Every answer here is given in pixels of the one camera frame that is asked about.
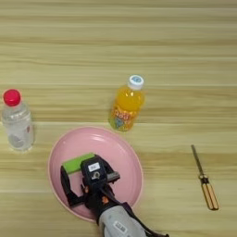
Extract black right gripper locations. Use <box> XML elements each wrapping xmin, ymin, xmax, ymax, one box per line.
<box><xmin>59</xmin><ymin>162</ymin><xmax>124</xmax><ymax>218</ymax></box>

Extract green rectangular block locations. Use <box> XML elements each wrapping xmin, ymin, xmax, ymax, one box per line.
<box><xmin>61</xmin><ymin>152</ymin><xmax>96</xmax><ymax>176</ymax></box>

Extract pink round plate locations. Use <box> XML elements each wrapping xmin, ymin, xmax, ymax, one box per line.
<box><xmin>47</xmin><ymin>126</ymin><xmax>144</xmax><ymax>223</ymax></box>

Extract orange juice bottle white cap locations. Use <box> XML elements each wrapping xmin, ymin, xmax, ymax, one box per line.
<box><xmin>108</xmin><ymin>74</ymin><xmax>146</xmax><ymax>132</ymax></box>

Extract small black box white label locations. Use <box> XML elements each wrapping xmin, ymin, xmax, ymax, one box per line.
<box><xmin>81</xmin><ymin>156</ymin><xmax>109</xmax><ymax>186</ymax></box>

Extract clear water bottle red cap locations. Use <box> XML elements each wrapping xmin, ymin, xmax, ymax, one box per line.
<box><xmin>0</xmin><ymin>88</ymin><xmax>35</xmax><ymax>154</ymax></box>

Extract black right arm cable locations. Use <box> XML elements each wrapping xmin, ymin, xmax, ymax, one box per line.
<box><xmin>101</xmin><ymin>184</ymin><xmax>170</xmax><ymax>237</ymax></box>

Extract screwdriver with orange handle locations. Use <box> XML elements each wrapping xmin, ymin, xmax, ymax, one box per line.
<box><xmin>190</xmin><ymin>143</ymin><xmax>220</xmax><ymax>211</ymax></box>

